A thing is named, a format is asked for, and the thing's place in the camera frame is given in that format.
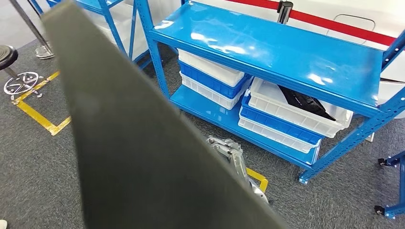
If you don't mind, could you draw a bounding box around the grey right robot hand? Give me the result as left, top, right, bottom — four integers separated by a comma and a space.
206, 135, 252, 187

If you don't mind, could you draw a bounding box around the black plastic plate bracket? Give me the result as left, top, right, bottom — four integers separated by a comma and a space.
40, 0, 289, 229

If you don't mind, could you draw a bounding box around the black plastic part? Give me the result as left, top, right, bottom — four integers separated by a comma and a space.
277, 84, 337, 122

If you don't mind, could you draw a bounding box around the blue metal shelf rack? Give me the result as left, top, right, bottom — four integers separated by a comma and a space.
27, 0, 152, 71
134, 0, 405, 186
373, 150, 405, 220

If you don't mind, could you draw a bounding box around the yellow floor tape square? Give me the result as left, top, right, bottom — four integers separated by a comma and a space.
12, 71, 73, 136
245, 167, 269, 194

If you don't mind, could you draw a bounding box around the blue plastic crate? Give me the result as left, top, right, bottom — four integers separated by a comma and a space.
178, 60, 253, 100
239, 95, 324, 146

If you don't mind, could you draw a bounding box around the red barrier belt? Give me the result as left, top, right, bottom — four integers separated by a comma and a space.
225, 0, 281, 10
289, 9, 397, 47

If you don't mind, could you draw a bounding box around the large white plastic crate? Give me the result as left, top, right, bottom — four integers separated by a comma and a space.
84, 1, 150, 61

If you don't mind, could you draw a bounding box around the black stool chrome base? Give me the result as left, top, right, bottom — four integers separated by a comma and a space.
0, 44, 44, 99

